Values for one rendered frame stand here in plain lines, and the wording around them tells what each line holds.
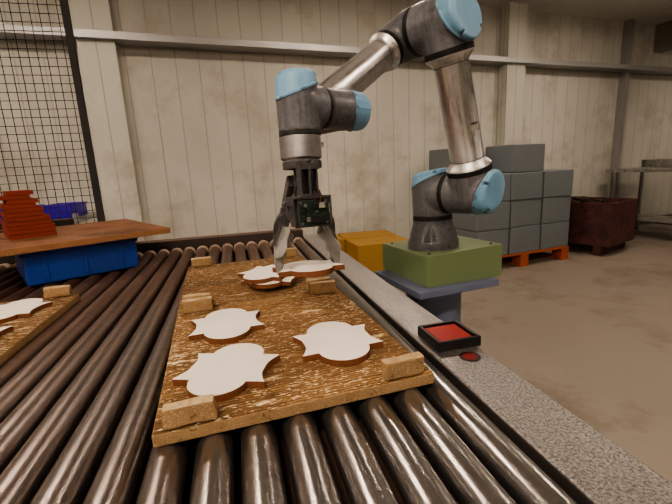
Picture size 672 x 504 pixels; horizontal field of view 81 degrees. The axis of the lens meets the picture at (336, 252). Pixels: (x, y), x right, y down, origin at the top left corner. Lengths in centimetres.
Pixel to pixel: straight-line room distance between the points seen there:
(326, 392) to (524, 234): 452
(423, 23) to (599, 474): 90
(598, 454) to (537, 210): 459
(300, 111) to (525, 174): 426
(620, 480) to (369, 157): 464
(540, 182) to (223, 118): 353
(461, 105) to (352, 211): 390
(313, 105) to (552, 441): 59
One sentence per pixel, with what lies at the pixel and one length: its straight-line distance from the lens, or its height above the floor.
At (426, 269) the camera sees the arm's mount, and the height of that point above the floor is 92.
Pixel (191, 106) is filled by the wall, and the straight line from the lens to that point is 451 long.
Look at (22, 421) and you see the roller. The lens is 67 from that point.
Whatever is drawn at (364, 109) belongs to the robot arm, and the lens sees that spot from 80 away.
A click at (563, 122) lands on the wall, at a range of 695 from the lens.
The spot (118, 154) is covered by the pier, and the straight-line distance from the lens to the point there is 434.
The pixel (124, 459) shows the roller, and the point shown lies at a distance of 53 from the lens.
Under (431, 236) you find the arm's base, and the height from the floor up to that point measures 100.
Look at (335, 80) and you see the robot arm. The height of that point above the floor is 140.
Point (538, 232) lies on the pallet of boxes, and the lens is 509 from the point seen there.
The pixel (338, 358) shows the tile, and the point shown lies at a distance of 58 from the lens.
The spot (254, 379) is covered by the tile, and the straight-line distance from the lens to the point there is 55.
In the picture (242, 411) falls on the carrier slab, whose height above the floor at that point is 94.
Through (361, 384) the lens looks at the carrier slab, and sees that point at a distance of 54.
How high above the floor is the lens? 121
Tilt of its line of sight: 12 degrees down
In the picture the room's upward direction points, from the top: 3 degrees counter-clockwise
